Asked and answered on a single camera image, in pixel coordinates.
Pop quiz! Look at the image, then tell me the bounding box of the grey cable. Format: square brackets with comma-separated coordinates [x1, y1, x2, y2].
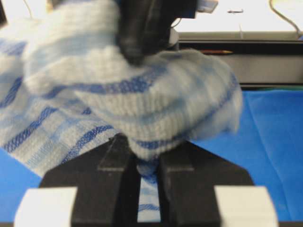
[268, 0, 303, 40]

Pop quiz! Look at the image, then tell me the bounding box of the blue table cloth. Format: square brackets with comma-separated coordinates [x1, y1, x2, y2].
[0, 89, 303, 222]

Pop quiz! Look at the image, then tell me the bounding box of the white blue-striped towel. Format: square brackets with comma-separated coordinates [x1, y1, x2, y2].
[0, 0, 242, 222]

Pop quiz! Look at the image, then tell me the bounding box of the grey black table rail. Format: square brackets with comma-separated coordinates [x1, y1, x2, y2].
[179, 32, 303, 90]

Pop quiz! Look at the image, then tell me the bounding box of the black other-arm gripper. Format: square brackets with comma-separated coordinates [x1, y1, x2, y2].
[117, 0, 198, 65]

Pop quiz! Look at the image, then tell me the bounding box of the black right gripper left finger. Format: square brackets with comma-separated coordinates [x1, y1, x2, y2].
[39, 133, 141, 225]

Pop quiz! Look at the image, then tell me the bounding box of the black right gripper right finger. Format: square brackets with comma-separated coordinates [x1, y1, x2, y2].
[157, 141, 253, 225]

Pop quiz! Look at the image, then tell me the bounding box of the orange pencil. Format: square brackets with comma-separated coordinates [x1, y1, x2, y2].
[201, 50, 233, 55]

